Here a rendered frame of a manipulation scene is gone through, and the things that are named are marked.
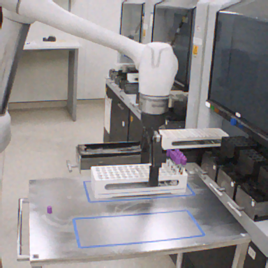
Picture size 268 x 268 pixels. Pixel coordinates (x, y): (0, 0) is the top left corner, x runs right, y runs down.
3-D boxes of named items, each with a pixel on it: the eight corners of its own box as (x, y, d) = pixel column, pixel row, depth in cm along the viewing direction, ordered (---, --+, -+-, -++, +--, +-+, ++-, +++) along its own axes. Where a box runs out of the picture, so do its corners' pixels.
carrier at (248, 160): (256, 176, 144) (259, 161, 142) (251, 176, 144) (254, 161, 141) (241, 163, 154) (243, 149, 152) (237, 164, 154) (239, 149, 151)
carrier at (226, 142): (236, 160, 157) (239, 146, 155) (232, 160, 157) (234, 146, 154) (223, 149, 167) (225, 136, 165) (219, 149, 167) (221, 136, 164)
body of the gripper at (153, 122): (137, 107, 122) (136, 135, 126) (144, 115, 115) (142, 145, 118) (160, 107, 124) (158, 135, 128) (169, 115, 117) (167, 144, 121)
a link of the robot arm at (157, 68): (171, 98, 112) (174, 88, 124) (176, 46, 106) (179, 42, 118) (134, 95, 113) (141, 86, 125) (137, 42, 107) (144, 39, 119)
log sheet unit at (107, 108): (103, 127, 356) (105, 88, 343) (109, 137, 333) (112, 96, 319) (101, 127, 356) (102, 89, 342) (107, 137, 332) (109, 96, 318)
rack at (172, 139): (217, 140, 182) (219, 128, 180) (227, 149, 173) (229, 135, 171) (156, 144, 172) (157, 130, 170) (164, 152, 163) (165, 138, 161)
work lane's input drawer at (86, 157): (220, 152, 187) (222, 135, 184) (234, 164, 176) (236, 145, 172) (65, 162, 163) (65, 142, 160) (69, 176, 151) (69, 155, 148)
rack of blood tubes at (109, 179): (176, 179, 137) (178, 162, 135) (186, 192, 129) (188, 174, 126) (91, 183, 128) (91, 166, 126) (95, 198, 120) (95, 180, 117)
